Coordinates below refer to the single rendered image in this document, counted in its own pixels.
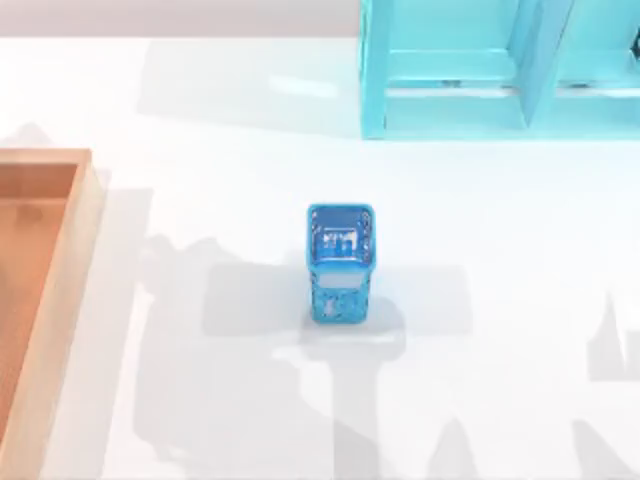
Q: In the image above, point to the blue mesh pen holder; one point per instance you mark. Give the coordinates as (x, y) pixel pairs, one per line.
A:
(340, 280)

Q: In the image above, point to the light blue rack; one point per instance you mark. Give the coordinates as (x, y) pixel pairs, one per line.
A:
(450, 115)

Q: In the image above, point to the shallow salmon-coloured box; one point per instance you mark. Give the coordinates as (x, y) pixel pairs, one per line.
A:
(30, 280)

